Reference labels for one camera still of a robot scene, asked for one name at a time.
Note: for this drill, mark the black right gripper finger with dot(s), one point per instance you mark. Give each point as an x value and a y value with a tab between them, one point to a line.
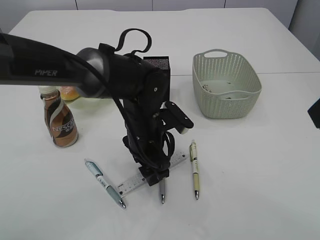
314	113

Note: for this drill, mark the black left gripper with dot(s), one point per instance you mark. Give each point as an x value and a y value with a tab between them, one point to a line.
150	145

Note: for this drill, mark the clear plastic ruler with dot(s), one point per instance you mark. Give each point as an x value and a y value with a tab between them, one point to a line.
138	180

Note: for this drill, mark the brown Nescafe coffee bottle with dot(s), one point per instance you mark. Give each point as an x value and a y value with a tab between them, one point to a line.
58	118

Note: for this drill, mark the sugared bread roll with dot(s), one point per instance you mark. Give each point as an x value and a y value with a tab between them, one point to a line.
68	93

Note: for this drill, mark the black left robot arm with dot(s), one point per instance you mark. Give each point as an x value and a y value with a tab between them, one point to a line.
137	87

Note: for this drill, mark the olive green ballpoint pen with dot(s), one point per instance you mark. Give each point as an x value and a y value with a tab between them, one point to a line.
195	168

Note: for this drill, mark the blue grey ballpoint pen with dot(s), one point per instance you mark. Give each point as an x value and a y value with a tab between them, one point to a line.
98	174

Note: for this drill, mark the green plastic woven basket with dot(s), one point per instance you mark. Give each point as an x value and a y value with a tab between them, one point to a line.
225	73

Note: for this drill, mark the green wavy glass plate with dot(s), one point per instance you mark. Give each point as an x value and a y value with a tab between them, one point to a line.
83	103

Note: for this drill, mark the black mesh pen holder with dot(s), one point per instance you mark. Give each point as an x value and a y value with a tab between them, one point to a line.
163	63

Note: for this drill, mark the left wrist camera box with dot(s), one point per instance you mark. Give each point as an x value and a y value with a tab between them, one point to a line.
174	118

